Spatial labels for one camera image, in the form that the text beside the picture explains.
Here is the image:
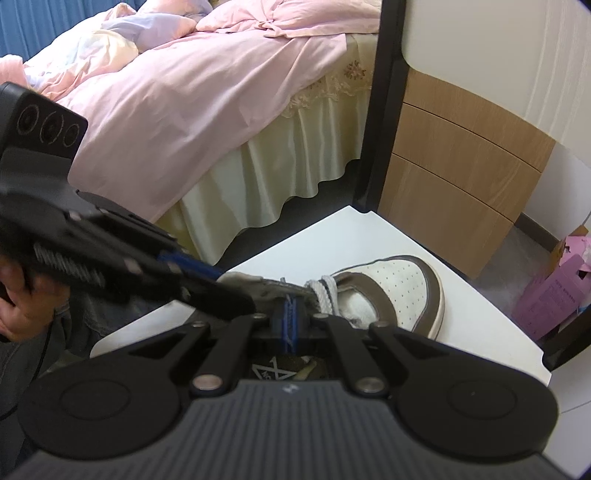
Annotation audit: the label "white shoelace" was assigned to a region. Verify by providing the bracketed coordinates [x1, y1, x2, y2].
[277, 274, 342, 319]

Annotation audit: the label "person's left hand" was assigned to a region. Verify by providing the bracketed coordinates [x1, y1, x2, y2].
[0, 256, 70, 342]

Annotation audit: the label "pink cardboard box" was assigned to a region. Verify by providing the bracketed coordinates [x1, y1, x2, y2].
[512, 235, 591, 342]

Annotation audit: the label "wooden drawer cabinet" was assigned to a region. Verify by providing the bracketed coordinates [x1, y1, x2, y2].
[379, 67, 557, 280]

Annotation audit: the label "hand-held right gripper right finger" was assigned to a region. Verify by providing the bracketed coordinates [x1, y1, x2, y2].
[292, 298, 452, 398]

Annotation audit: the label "white chair with black frame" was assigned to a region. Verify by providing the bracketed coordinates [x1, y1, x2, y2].
[90, 0, 591, 393]

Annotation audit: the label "person's grey trousers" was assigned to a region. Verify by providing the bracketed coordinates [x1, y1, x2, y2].
[0, 277, 153, 467]

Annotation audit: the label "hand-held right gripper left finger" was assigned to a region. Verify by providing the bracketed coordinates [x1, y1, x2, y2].
[127, 298, 293, 398]

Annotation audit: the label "pink blanket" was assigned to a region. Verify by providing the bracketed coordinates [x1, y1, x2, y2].
[0, 0, 382, 222]

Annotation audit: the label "white and brown sneaker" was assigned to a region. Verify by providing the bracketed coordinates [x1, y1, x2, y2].
[217, 255, 446, 370]

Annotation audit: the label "pink pillow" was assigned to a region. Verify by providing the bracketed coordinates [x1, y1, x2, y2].
[196, 0, 382, 38]

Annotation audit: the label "pastel striped quilt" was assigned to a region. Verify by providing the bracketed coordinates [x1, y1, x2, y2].
[23, 4, 213, 100]

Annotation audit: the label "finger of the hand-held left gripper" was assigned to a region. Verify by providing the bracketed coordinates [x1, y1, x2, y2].
[172, 278, 258, 322]
[156, 250, 223, 283]

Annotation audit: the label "blue curtain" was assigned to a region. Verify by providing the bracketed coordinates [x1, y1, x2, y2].
[0, 0, 144, 63]

